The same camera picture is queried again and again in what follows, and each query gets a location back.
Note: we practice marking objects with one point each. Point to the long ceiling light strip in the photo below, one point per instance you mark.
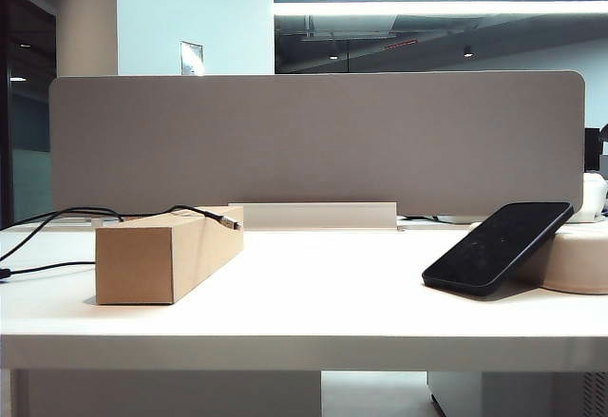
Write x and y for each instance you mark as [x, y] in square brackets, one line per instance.
[427, 7]

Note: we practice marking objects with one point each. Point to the beige pulp tray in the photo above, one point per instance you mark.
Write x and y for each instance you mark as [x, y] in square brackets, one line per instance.
[579, 260]

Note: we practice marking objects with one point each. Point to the brown cardboard box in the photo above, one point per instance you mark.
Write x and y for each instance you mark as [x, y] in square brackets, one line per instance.
[142, 265]

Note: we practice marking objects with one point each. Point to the framed wall notice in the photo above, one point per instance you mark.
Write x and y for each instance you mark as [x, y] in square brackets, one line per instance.
[192, 58]

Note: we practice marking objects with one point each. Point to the black smartphone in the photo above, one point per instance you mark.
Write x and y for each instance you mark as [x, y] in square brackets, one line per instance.
[494, 251]

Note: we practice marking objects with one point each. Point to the grey desk divider panel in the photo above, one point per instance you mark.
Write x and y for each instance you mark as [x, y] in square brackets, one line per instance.
[309, 141]

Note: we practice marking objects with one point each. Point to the black monitor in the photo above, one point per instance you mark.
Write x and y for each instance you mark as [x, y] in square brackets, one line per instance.
[592, 148]

